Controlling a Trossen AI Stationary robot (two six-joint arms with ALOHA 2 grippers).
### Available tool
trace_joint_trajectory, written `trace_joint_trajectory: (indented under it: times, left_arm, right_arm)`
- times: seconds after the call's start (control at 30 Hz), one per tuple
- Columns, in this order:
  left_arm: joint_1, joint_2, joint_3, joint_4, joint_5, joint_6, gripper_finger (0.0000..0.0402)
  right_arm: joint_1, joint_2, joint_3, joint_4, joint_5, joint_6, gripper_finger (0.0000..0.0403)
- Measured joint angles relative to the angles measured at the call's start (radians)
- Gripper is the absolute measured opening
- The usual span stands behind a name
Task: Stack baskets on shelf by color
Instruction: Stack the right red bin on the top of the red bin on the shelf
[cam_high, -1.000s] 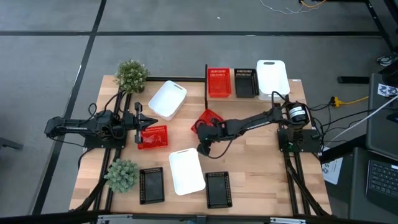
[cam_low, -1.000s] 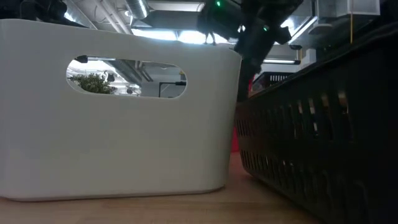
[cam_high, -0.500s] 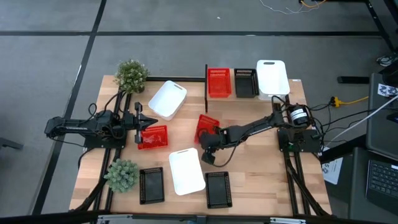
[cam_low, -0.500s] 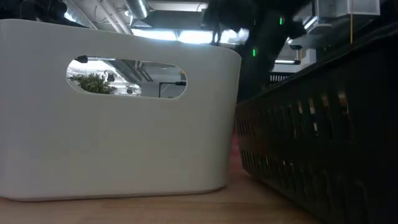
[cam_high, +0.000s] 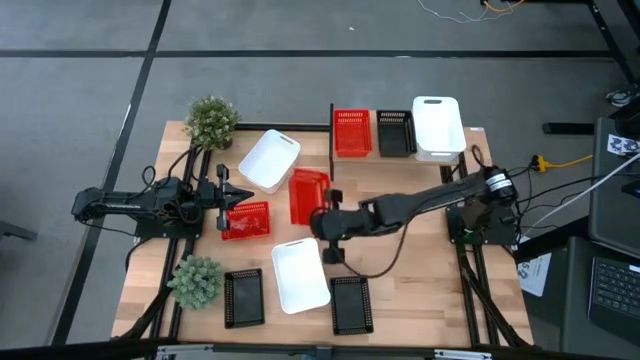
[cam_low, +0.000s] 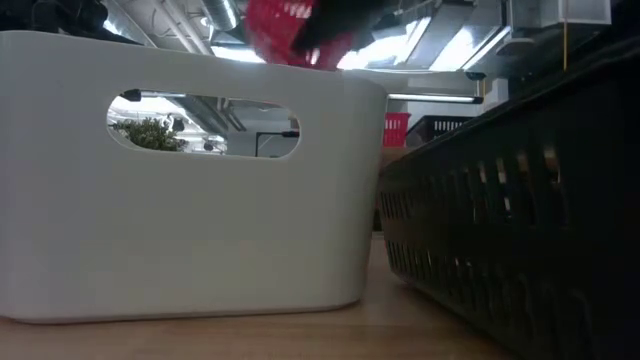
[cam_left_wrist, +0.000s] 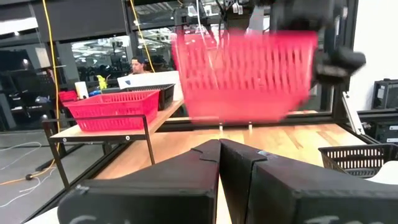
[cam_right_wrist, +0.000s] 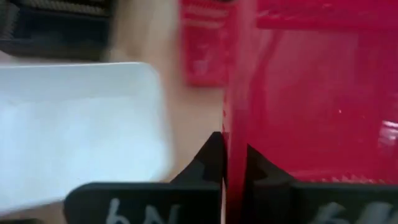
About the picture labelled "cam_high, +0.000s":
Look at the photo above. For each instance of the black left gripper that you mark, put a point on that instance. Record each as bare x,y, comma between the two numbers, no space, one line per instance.
222,197

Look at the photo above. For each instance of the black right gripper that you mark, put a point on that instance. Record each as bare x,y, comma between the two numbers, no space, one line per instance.
335,225

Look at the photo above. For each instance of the red perforated plastic basket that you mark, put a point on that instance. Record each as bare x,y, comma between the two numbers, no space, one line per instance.
305,197
352,134
248,222

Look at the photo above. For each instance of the white plastic basket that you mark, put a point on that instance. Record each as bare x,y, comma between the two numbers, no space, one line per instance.
300,277
439,127
270,160

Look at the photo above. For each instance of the black perforated plastic basket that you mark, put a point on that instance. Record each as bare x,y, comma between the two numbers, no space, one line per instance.
351,306
395,135
245,300

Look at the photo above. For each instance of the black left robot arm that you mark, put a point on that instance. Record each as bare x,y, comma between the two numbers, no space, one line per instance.
125,202

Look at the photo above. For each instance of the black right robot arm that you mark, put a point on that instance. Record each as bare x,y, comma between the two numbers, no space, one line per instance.
425,200

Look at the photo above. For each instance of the dark green potted plant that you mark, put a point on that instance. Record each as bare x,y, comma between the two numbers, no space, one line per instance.
212,122

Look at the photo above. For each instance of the pale green potted plant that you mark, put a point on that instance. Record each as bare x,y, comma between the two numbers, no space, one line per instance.
196,281

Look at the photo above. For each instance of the white paper sheet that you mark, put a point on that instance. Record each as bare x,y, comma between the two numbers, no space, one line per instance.
537,275

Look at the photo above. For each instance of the black table edge beam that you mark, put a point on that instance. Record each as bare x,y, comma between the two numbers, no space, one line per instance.
75,351

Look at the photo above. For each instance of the grey furniture leg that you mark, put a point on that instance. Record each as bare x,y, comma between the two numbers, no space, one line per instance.
15,231

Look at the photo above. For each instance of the black floor bar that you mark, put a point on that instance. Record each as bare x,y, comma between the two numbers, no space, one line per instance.
570,128

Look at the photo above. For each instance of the dark grey desk top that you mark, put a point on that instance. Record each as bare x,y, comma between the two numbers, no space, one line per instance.
615,215
575,310

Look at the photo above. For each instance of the black laptop keyboard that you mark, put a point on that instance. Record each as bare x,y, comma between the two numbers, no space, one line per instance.
617,290

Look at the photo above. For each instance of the patterned paper card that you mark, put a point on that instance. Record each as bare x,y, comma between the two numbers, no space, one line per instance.
620,145

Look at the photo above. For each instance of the person's shoe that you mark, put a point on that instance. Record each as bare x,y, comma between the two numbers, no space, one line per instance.
622,96

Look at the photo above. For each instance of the black aluminium frame rails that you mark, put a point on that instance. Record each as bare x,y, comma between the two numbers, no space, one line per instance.
446,171
206,167

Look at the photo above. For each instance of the black aluminium cross rail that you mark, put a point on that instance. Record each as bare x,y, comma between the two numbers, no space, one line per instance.
280,127

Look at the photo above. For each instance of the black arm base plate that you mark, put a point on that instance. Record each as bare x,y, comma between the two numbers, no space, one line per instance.
160,232
455,235

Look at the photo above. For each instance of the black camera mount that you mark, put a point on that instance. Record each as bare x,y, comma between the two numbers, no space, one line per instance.
323,353

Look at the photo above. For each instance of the silver metal bracket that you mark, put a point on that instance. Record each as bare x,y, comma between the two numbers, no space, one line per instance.
462,355
185,352

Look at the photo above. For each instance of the black diagonal frame bar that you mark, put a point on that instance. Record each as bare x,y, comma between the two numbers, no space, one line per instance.
609,35

